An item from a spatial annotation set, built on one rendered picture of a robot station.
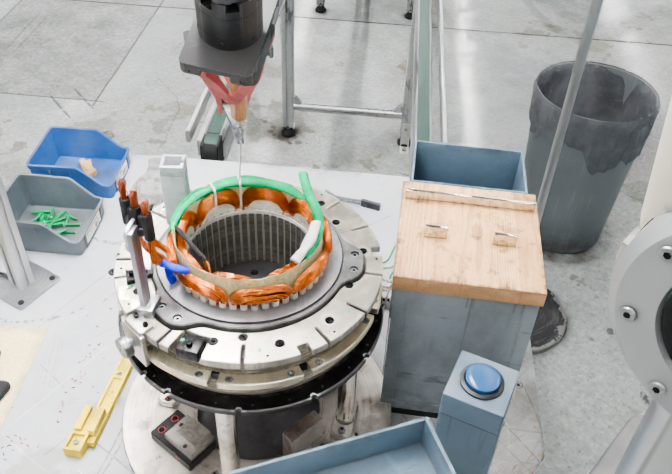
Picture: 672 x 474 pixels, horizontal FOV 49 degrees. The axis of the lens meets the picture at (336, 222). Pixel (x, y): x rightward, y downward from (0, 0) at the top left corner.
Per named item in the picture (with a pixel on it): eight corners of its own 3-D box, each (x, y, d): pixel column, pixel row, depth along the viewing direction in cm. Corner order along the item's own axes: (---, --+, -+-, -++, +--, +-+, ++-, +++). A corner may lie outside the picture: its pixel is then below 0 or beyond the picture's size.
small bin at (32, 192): (108, 210, 143) (101, 179, 139) (82, 258, 133) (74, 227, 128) (26, 202, 144) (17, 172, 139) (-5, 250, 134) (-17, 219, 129)
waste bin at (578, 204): (499, 190, 281) (529, 57, 245) (599, 198, 279) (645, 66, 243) (507, 256, 253) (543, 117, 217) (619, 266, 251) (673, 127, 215)
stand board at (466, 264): (401, 192, 108) (403, 179, 107) (532, 207, 107) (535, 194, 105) (391, 289, 93) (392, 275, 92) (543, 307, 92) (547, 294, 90)
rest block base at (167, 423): (178, 415, 106) (177, 408, 105) (217, 446, 102) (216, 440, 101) (151, 438, 103) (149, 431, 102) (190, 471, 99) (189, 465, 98)
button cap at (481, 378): (459, 387, 83) (461, 381, 82) (470, 362, 86) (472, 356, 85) (494, 400, 82) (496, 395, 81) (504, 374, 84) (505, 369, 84)
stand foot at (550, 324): (455, 270, 247) (456, 267, 246) (557, 280, 245) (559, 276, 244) (458, 349, 221) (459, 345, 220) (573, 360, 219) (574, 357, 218)
